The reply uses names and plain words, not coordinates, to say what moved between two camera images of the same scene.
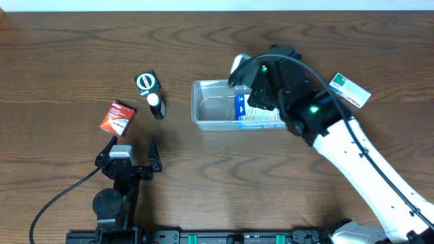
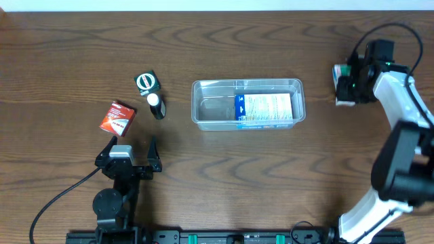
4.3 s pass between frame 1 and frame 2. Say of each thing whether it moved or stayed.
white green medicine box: moved
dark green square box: stayed
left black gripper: stayed
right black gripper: moved
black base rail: stayed
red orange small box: stayed
